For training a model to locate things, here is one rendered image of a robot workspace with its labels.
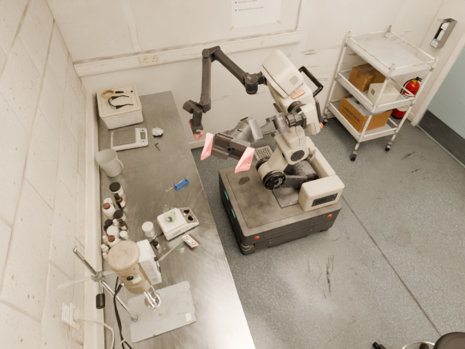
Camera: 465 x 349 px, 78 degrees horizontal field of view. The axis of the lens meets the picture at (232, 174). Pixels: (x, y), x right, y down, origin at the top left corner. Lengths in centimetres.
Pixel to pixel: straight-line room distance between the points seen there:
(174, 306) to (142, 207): 63
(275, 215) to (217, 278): 84
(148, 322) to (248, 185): 130
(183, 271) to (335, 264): 137
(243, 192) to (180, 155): 60
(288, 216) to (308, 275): 51
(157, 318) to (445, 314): 204
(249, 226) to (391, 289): 119
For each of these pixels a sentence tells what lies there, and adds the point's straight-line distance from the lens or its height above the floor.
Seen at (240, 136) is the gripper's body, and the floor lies 166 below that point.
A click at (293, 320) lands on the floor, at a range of 232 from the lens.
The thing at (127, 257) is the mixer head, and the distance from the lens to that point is 99.
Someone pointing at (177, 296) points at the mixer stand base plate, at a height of 76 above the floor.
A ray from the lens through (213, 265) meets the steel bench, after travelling 160.
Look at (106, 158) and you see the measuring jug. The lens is 210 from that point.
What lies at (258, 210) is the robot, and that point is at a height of 36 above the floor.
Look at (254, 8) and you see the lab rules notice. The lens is 265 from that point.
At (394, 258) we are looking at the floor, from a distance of 277.
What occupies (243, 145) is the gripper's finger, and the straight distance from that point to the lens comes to 78.
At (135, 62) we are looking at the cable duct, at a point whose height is 107.
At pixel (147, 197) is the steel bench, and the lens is 190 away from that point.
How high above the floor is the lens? 221
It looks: 49 degrees down
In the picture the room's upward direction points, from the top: straight up
